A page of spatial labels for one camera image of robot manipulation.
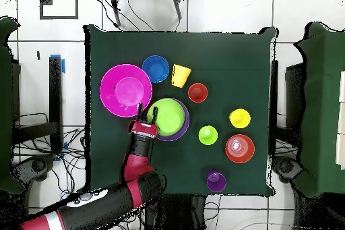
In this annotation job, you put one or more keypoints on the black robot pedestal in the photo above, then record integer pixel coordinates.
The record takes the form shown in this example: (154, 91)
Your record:
(183, 213)

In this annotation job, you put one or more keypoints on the dark green tablecloth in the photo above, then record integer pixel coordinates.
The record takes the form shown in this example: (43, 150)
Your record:
(229, 60)

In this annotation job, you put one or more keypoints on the orange bowl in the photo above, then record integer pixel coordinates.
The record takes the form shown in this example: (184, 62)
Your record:
(246, 149)

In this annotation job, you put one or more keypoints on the purple bowl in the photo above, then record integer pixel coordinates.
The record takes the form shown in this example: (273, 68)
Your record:
(186, 126)

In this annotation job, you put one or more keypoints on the pink bowl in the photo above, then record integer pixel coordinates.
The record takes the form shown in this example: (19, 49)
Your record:
(125, 87)

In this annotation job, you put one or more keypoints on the purple cup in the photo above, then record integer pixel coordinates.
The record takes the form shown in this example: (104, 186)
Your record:
(217, 182)

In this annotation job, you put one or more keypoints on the blue bowl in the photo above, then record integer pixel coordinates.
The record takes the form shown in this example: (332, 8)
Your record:
(155, 68)

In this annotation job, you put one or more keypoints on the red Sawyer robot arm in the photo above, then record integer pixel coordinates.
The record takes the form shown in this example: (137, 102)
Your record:
(116, 200)

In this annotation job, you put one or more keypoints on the green bowl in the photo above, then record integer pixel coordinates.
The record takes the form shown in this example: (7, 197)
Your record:
(169, 116)

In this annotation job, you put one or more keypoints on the neighbouring green-clothed table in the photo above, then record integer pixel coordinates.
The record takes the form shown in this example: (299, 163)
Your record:
(320, 106)
(5, 106)

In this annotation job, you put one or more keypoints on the black metal stand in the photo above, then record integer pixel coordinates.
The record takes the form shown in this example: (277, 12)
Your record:
(55, 92)

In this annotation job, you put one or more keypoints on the blue tape strip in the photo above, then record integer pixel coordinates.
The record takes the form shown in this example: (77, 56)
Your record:
(63, 66)

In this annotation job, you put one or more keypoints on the yellow ribbed cup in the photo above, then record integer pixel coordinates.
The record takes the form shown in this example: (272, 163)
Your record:
(180, 76)

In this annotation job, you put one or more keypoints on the tall yellow cup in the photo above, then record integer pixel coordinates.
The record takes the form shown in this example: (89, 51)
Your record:
(240, 118)

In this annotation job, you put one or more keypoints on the grey robot pedestal leg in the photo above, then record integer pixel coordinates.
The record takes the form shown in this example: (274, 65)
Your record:
(285, 166)
(37, 165)

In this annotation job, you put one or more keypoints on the green cup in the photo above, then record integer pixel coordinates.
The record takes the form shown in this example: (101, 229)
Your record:
(208, 135)

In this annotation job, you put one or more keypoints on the orange cup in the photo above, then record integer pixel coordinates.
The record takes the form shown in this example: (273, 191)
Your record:
(197, 92)

